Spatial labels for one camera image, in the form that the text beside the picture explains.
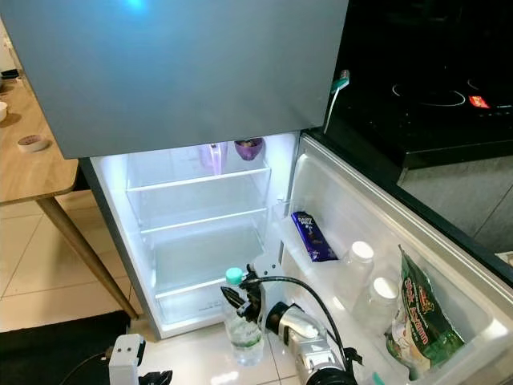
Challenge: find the glass fridge shelf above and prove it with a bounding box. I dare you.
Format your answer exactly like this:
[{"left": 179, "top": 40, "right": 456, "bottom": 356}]
[
  {"left": 126, "top": 167, "right": 273, "bottom": 197},
  {"left": 151, "top": 265, "right": 249, "bottom": 310},
  {"left": 136, "top": 207, "right": 269, "bottom": 240}
]

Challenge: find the silver fridge body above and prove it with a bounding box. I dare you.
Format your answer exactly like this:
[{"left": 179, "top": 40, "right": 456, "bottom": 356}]
[{"left": 80, "top": 128, "right": 307, "bottom": 339}]

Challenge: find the silver fridge freezer door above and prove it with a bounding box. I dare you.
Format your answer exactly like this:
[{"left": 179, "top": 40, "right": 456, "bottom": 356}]
[{"left": 0, "top": 0, "right": 350, "bottom": 160}]

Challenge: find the purple chocolate bar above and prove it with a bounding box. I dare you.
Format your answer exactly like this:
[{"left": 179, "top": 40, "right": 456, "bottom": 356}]
[{"left": 290, "top": 211, "right": 338, "bottom": 264}]

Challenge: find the clear bottle white cap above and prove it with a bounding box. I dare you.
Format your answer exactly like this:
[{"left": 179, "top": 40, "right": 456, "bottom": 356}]
[
  {"left": 353, "top": 277, "right": 398, "bottom": 331},
  {"left": 340, "top": 241, "right": 377, "bottom": 291}
]

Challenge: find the black floor mat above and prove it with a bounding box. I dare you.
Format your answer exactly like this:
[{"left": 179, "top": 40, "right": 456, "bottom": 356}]
[{"left": 0, "top": 311, "right": 129, "bottom": 385}]

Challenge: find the lilac plastic pitcher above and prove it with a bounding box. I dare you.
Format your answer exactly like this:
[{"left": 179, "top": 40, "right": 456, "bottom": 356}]
[{"left": 198, "top": 143, "right": 230, "bottom": 176}]

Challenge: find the purple bowl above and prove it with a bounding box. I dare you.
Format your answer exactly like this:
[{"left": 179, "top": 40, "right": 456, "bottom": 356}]
[{"left": 233, "top": 138, "right": 266, "bottom": 162}]

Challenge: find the green snack bag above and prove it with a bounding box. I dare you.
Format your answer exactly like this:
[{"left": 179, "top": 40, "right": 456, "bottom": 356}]
[{"left": 384, "top": 245, "right": 467, "bottom": 381}]

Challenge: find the grey kitchen counter cabinet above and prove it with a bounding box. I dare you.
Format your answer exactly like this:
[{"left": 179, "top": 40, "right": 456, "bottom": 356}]
[{"left": 397, "top": 148, "right": 513, "bottom": 256}]

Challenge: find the teal white brush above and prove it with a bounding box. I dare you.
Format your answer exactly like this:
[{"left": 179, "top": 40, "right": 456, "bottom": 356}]
[{"left": 323, "top": 70, "right": 353, "bottom": 135}]

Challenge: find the light wooden table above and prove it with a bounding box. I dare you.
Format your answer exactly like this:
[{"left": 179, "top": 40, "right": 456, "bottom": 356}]
[{"left": 0, "top": 76, "right": 141, "bottom": 323}]

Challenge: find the white tape roll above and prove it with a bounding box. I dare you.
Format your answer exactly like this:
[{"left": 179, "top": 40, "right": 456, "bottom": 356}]
[{"left": 17, "top": 135, "right": 50, "bottom": 154}]

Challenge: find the black induction cooktop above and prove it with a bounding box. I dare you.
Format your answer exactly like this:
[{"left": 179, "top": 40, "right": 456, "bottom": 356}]
[{"left": 327, "top": 0, "right": 513, "bottom": 171}]

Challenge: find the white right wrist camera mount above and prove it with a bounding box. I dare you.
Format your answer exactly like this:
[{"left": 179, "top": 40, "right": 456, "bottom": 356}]
[{"left": 251, "top": 253, "right": 287, "bottom": 312}]

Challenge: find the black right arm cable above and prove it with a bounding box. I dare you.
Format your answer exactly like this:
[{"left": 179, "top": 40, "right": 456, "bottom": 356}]
[{"left": 247, "top": 274, "right": 363, "bottom": 374}]

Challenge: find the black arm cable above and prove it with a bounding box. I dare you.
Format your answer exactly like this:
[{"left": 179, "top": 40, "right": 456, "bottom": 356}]
[
  {"left": 247, "top": 274, "right": 363, "bottom": 374},
  {"left": 60, "top": 349, "right": 113, "bottom": 385}
]

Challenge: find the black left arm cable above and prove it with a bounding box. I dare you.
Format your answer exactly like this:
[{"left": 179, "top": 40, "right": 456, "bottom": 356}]
[{"left": 60, "top": 349, "right": 113, "bottom": 385}]

